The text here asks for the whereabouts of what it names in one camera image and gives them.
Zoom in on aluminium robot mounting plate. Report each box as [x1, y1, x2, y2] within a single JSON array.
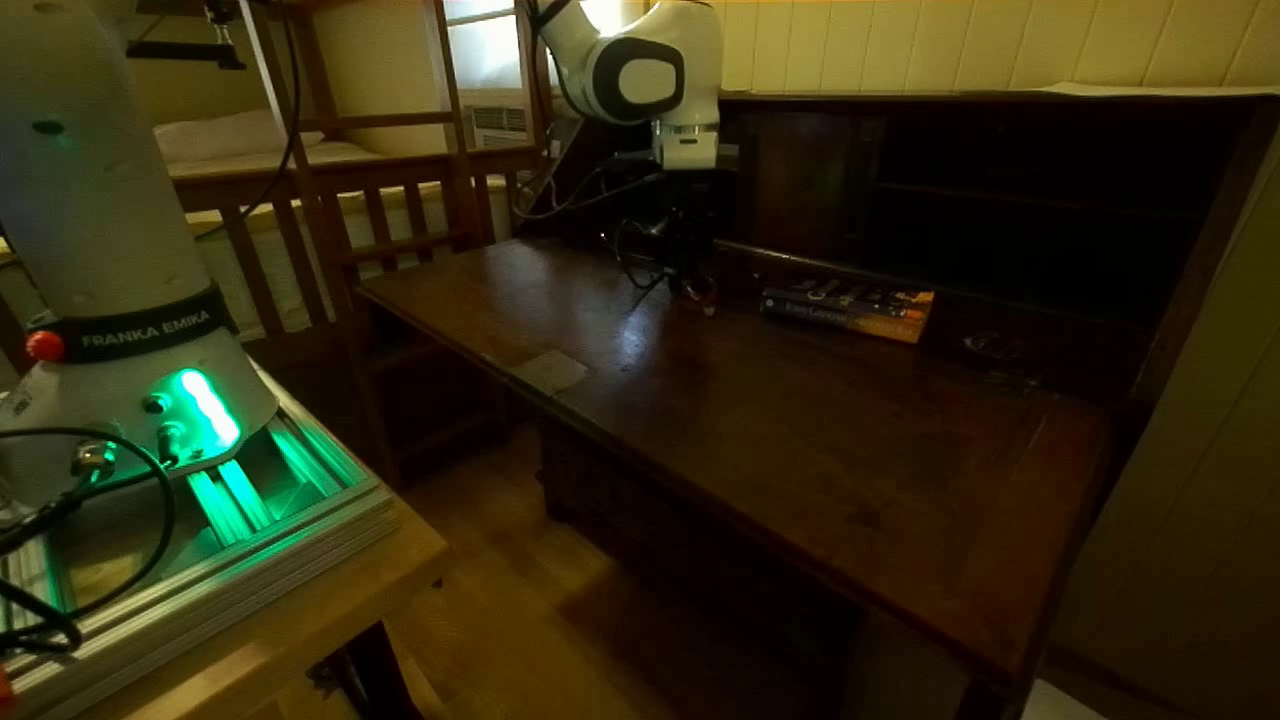
[[0, 381, 387, 720]]

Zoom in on dark wooden chair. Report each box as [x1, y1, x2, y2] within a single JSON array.
[[301, 150, 534, 485]]

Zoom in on small white paper piece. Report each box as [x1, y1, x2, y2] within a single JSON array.
[[515, 351, 587, 394]]

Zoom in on wooden bed frame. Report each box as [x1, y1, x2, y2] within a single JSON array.
[[139, 0, 540, 338]]

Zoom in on dark wooden secretary desk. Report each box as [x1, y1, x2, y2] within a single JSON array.
[[367, 94, 1278, 720]]

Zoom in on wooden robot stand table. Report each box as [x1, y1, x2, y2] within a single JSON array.
[[76, 494, 451, 720]]

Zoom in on black cable on desk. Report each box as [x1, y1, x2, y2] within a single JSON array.
[[594, 196, 698, 338]]

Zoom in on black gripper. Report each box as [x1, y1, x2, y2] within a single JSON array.
[[644, 172, 727, 276]]

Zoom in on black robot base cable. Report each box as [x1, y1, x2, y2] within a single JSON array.
[[0, 238, 180, 656]]

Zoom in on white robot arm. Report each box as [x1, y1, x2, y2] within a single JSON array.
[[0, 0, 275, 463]]

